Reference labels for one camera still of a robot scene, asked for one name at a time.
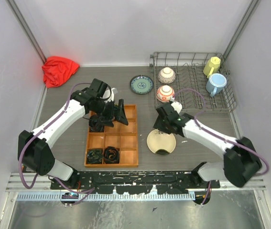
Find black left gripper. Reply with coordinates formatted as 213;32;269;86
95;99;129;128

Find cream plate with flower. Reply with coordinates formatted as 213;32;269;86
146;129;176;156

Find red orange patterned bowl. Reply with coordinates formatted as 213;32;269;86
156;85;175;103

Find blue green patterned plate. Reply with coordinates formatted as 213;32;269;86
130;75;154;94

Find white purple patterned bowl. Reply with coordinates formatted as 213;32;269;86
158;67;176;84

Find light blue ceramic mug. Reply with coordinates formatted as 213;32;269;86
206;73;228;97

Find yellow green ceramic mug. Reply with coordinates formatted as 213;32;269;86
203;56;221;78

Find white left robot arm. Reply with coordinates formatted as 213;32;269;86
18;79;129;189

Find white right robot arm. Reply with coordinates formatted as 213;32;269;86
153;100;262;188

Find orange wooden compartment tray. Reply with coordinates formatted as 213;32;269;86
84;104;139;169

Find dark brown rolled tie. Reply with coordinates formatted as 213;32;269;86
88;114;104;133

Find black orange rolled tie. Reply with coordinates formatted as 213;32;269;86
103;146;120;164

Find red crumpled cloth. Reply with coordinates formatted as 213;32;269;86
42;56;80;88

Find grey wire dish rack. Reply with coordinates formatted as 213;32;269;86
150;52;237;113

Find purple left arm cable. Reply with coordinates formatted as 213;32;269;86
18;82;96;207

